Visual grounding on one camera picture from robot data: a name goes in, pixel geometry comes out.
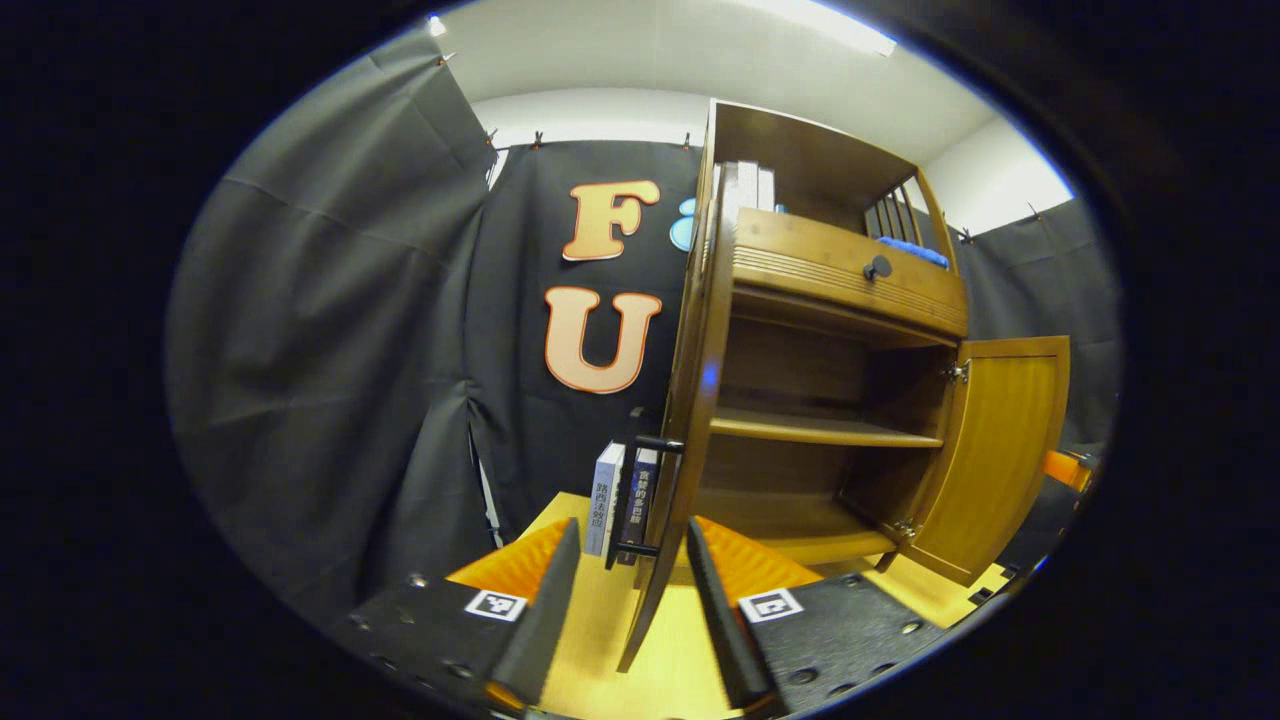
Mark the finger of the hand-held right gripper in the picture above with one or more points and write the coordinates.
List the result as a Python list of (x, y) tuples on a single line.
[(1068, 470)]

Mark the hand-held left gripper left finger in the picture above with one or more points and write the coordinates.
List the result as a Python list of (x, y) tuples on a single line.
[(540, 630)]

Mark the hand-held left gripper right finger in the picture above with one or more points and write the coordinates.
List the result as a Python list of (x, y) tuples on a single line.
[(720, 620)]

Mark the wooden cabinet door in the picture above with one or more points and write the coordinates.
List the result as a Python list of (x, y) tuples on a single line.
[(1000, 450), (690, 430)]

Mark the wooden double-door shoe cabinet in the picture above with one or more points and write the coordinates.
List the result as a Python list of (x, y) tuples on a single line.
[(800, 370)]

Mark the metal door hinge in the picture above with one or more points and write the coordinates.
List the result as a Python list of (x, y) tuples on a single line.
[(905, 529), (958, 372)]

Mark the light grey book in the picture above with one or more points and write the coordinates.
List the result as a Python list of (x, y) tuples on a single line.
[(603, 500)]

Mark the dark blue book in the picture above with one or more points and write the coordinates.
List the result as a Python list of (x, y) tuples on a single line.
[(645, 490)]

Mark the wooden inner shelf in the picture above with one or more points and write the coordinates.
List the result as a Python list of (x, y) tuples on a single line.
[(810, 428)]

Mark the blue folded towel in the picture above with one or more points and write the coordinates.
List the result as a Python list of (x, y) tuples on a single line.
[(915, 250)]

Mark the black round drawer knob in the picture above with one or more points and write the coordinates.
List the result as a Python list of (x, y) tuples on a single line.
[(878, 267)]

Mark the wooden grooved drawer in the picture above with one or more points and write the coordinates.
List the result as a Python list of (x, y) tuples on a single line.
[(820, 255)]

